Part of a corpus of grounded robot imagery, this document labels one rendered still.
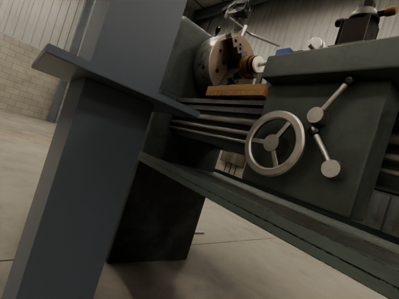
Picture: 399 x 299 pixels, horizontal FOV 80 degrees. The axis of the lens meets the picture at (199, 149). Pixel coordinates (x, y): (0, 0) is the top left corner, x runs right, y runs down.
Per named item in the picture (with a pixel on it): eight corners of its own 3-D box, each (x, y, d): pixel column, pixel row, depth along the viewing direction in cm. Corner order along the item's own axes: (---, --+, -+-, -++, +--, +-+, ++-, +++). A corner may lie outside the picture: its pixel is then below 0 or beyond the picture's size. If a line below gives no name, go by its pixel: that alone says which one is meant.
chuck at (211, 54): (187, 80, 114) (212, 22, 116) (230, 110, 133) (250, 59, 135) (199, 80, 106) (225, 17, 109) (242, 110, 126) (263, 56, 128)
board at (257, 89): (205, 95, 99) (208, 86, 99) (257, 122, 121) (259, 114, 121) (262, 95, 75) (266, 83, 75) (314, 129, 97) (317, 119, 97)
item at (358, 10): (341, 18, 68) (344, 8, 68) (351, 32, 73) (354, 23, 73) (374, 9, 62) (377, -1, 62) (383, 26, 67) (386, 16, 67)
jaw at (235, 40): (225, 63, 117) (219, 37, 113) (232, 60, 120) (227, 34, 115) (241, 60, 108) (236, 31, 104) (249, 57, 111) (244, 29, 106)
